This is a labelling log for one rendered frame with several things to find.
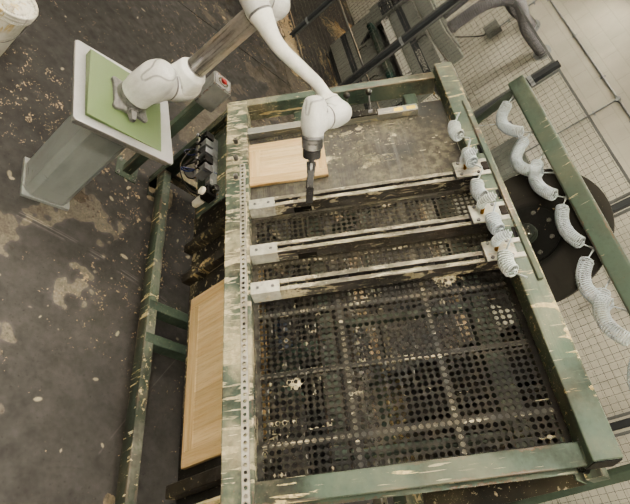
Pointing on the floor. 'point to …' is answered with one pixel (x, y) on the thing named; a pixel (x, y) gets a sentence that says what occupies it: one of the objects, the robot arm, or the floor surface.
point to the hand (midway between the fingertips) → (309, 194)
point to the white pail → (3, 24)
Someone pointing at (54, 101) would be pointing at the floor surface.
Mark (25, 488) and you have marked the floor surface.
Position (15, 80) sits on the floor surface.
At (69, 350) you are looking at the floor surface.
